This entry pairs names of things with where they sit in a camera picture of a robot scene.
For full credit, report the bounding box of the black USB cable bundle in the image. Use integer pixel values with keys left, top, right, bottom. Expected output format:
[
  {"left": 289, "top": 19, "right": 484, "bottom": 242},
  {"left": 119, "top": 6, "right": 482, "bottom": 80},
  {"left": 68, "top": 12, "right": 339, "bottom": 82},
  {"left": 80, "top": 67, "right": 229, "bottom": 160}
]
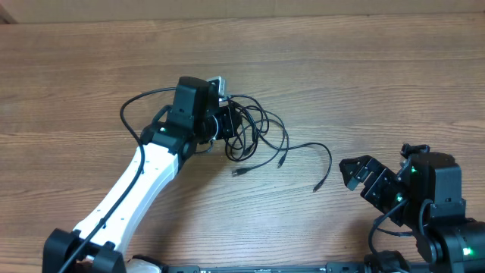
[{"left": 221, "top": 93, "right": 333, "bottom": 193}]

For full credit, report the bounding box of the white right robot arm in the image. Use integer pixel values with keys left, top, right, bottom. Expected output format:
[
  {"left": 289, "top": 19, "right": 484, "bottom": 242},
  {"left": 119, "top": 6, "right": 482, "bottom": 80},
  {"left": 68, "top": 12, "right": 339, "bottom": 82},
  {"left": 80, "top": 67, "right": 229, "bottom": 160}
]
[{"left": 339, "top": 143, "right": 484, "bottom": 272}]

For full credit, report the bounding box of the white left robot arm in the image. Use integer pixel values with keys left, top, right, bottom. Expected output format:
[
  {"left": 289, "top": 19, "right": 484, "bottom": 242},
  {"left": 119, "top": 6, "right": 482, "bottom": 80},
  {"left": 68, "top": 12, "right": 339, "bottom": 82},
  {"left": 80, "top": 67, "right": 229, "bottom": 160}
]
[{"left": 42, "top": 77, "right": 242, "bottom": 273}]

